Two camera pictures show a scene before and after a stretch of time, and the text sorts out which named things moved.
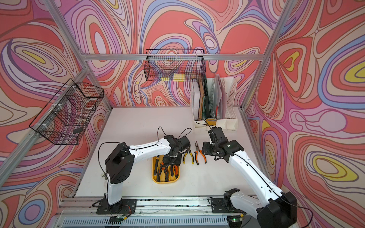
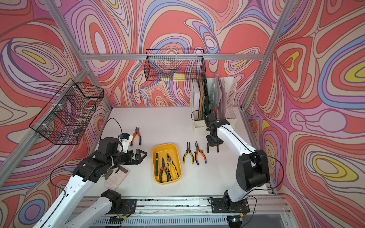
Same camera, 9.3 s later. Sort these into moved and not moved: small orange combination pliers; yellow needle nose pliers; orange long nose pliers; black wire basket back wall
Moved: small orange combination pliers
Not moved: yellow needle nose pliers; black wire basket back wall; orange long nose pliers
